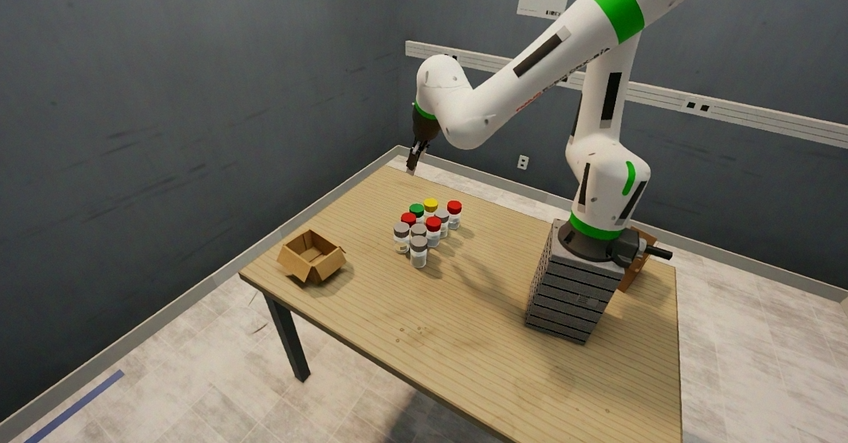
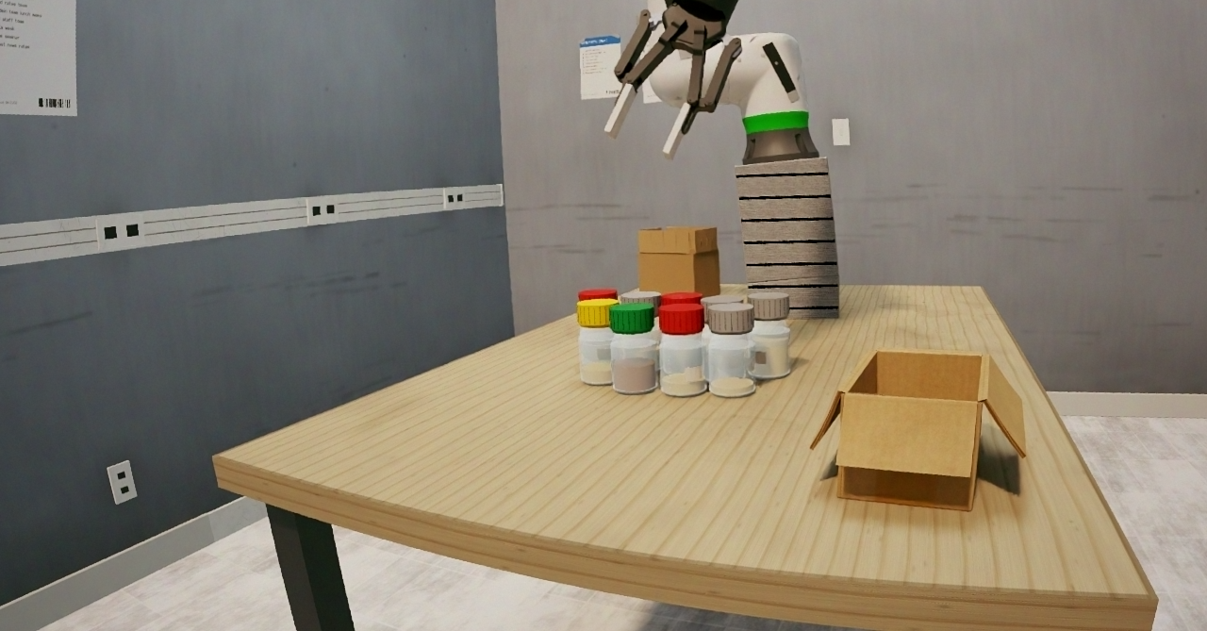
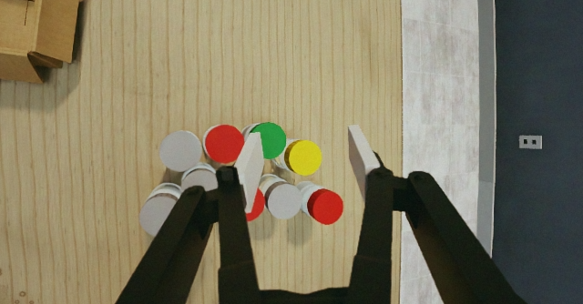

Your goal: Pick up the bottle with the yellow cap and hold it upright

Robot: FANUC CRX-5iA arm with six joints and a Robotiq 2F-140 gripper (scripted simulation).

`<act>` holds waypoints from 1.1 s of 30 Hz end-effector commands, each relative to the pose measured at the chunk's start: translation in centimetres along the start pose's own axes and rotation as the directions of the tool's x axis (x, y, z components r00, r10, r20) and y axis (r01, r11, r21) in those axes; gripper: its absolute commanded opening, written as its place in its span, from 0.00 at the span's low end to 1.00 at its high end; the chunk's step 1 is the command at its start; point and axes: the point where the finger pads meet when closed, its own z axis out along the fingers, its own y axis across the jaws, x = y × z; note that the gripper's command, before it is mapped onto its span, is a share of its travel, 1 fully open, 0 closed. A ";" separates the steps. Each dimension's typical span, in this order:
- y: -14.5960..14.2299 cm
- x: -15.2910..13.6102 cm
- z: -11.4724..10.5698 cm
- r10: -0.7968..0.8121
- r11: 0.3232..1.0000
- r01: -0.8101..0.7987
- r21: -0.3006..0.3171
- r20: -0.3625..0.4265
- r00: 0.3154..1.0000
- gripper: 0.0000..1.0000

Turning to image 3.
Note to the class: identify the green-capped white bottle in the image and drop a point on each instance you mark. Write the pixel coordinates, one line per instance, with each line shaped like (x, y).
(273, 138)

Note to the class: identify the open brown cardboard box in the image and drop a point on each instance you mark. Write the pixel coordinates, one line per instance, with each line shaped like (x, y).
(52, 36)

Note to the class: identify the white bottle with grey ribbed cap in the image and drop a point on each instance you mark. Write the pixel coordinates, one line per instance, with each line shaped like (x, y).
(157, 207)

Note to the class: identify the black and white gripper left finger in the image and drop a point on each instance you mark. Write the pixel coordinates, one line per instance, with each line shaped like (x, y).
(167, 270)

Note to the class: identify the yellow-capped bottle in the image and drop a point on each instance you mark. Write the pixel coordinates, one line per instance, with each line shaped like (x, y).
(299, 156)

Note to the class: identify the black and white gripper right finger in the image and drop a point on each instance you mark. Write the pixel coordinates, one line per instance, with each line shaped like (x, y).
(460, 267)

